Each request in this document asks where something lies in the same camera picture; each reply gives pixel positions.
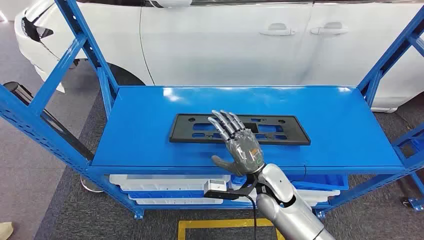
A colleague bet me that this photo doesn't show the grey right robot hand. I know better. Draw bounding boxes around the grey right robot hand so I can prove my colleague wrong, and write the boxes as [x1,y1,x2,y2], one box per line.
[207,109,266,177]

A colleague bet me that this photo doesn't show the black plastic plate bracket part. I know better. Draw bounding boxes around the black plastic plate bracket part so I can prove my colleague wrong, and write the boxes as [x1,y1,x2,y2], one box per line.
[168,113,312,147]

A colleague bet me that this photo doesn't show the yellow floor tape square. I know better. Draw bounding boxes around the yellow floor tape square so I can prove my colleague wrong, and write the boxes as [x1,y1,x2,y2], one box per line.
[177,218,286,240]

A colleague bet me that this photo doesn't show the blue plastic bin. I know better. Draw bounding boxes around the blue plastic bin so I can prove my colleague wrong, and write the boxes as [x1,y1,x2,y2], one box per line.
[230,174,349,191]

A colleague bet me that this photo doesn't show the large white plastic bin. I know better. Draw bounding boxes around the large white plastic bin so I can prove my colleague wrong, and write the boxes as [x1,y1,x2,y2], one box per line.
[109,174,231,192]

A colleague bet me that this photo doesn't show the white car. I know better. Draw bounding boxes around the white car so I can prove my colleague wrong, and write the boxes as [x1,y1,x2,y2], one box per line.
[13,0,424,114]

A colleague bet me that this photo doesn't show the person's shoe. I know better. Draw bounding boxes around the person's shoe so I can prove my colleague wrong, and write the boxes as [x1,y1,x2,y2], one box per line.
[0,221,15,240]

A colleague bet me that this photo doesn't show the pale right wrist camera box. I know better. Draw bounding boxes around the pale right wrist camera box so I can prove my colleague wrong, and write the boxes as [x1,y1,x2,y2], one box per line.
[203,179,232,200]

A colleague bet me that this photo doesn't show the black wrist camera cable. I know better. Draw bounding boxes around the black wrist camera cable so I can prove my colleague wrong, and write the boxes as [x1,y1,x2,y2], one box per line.
[244,194,259,240]

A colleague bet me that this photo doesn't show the black post with chrome base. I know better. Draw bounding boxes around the black post with chrome base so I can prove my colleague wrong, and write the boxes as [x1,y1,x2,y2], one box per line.
[3,81,104,194]

